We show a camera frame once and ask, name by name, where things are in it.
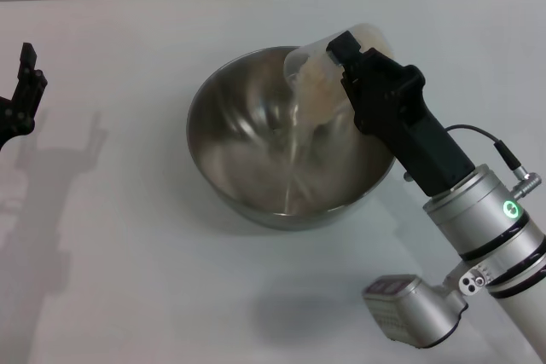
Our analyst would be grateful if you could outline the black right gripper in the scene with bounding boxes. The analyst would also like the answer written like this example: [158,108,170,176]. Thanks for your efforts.
[325,30,478,199]

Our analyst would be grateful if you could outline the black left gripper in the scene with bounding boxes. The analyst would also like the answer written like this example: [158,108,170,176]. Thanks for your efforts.
[0,42,49,152]

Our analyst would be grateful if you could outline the white rice grains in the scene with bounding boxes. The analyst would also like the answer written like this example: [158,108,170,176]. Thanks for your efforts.
[291,56,343,137]

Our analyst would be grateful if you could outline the clear plastic measuring cup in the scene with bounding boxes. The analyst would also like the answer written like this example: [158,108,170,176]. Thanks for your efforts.
[282,21,396,143]

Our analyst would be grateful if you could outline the stainless steel mixing bowl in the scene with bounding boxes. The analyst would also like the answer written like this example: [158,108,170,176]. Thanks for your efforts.
[186,44,396,231]

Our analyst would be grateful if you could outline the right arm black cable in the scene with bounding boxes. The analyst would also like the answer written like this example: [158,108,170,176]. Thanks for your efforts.
[445,124,543,202]

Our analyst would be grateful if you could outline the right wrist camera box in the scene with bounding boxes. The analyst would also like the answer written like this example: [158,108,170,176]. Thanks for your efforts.
[362,273,469,349]

